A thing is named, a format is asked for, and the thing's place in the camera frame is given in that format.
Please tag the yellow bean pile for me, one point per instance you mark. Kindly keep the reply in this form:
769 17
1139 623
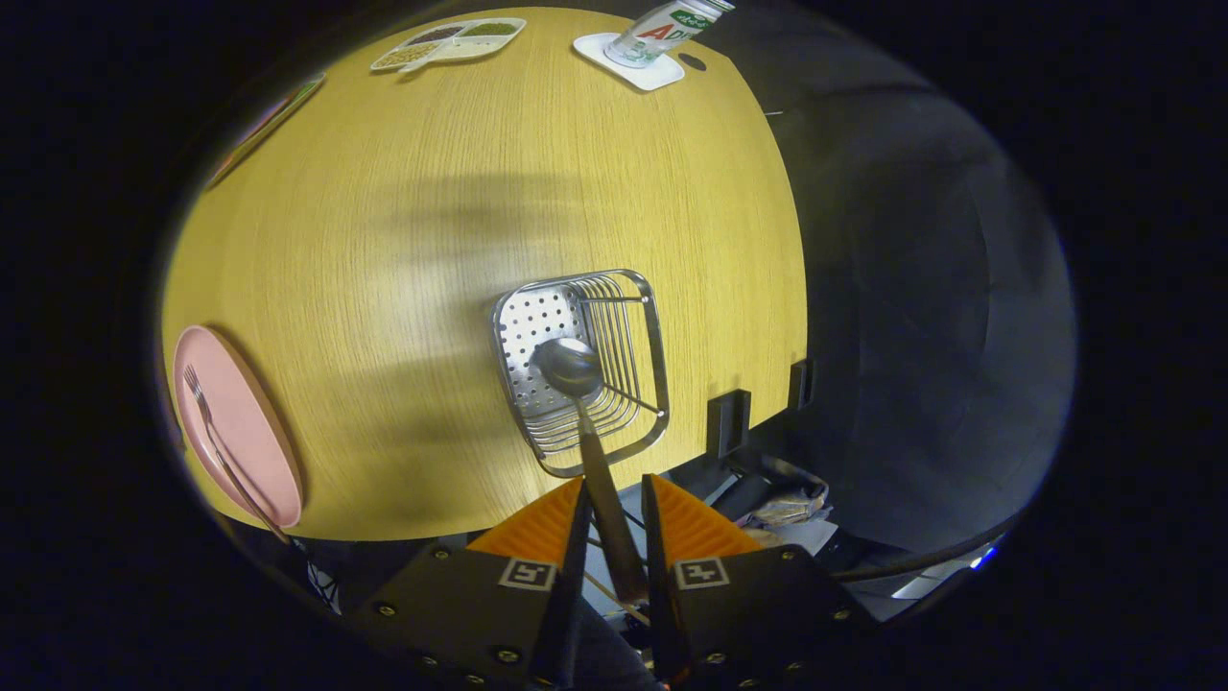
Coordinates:
408 56

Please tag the white labelled bottle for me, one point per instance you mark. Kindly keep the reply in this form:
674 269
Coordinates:
662 34

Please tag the dark bean pile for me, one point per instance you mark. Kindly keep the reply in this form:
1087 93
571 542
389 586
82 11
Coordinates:
436 35

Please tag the pink plate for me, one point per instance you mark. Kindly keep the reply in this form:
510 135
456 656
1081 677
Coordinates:
249 432

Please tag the grey food plate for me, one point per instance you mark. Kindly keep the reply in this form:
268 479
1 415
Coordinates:
264 130

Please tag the green bean pile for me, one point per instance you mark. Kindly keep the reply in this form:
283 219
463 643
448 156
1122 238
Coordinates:
491 29

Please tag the black table clamp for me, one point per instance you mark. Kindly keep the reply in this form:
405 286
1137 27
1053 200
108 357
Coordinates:
800 384
727 422

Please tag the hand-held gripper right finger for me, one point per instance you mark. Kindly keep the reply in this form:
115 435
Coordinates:
657 576

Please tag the crumpled plastic bag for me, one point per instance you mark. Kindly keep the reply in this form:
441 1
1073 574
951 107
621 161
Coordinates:
791 504

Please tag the white divided tray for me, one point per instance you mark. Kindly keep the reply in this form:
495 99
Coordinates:
460 50

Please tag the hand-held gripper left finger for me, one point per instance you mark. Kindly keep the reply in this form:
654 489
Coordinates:
571 576

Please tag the white square coaster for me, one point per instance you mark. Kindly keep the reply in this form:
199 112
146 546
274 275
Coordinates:
652 75

